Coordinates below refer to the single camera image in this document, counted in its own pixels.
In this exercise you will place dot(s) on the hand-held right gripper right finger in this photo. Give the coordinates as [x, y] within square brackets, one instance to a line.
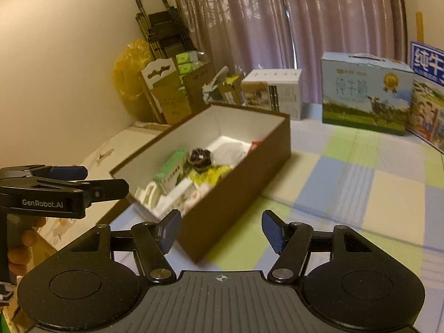
[274, 230]

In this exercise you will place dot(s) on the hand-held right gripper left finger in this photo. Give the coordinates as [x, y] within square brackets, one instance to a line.
[170, 230]

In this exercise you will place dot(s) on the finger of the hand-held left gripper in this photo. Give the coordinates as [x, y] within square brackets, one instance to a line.
[107, 189]
[69, 172]

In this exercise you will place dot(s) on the long white medicine box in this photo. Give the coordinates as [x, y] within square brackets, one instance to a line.
[178, 199]

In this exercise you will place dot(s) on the white plastic holder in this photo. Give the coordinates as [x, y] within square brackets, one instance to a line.
[149, 197]

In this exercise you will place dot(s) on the green and white medicine box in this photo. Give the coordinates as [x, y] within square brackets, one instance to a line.
[171, 171]

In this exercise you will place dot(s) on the brown cardboard box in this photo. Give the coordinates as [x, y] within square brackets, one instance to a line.
[242, 180]

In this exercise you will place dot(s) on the yellow pouch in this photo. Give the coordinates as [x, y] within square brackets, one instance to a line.
[211, 175]

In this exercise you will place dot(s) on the dark brown hair claw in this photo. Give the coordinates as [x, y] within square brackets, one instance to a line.
[199, 158]

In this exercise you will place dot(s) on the red packet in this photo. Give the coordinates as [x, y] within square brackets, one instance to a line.
[256, 145]

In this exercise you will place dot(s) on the white cloth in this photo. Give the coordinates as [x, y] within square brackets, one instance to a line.
[230, 152]

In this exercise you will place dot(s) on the person's left hand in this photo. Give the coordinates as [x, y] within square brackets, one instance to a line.
[27, 239]

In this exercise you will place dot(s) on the yellow plastic bag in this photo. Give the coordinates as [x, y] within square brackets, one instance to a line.
[128, 76]

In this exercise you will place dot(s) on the cardboard box with white cutout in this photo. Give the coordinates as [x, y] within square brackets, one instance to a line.
[163, 90]

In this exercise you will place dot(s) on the plain cardboard box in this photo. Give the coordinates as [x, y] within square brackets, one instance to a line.
[197, 86]

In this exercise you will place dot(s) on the white appliance box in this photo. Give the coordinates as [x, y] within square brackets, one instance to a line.
[274, 93]

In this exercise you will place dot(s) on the small cardboard box yellow flap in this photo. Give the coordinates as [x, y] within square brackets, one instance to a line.
[232, 90]

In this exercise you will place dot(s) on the crumpled white paper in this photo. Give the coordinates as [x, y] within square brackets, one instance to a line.
[215, 86]

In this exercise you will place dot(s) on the stack of green tissue packets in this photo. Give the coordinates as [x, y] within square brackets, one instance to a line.
[185, 62]

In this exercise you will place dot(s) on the light blue milk carton box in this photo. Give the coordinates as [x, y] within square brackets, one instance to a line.
[364, 93]

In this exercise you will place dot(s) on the black folding rack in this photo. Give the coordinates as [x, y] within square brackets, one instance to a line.
[163, 24]

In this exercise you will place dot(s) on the dark blue milk carton box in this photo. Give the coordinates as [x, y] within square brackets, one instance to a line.
[428, 104]

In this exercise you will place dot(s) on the purple patterned curtain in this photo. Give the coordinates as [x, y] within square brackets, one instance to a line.
[277, 17]

